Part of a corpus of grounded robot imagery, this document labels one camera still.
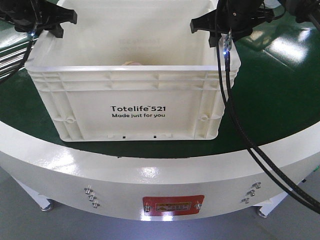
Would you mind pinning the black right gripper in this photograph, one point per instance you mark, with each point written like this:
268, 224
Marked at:
237, 17

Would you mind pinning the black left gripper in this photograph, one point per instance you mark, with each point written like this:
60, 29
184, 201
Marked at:
36, 16

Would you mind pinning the pink round plush toy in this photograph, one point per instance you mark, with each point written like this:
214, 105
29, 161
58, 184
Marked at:
132, 63

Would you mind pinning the white Totelife plastic crate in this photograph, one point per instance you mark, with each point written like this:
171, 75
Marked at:
91, 96

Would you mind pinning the metal rods bundle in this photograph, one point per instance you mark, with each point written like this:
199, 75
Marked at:
11, 57

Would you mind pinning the red warning label plate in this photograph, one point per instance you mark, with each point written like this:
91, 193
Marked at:
160, 206

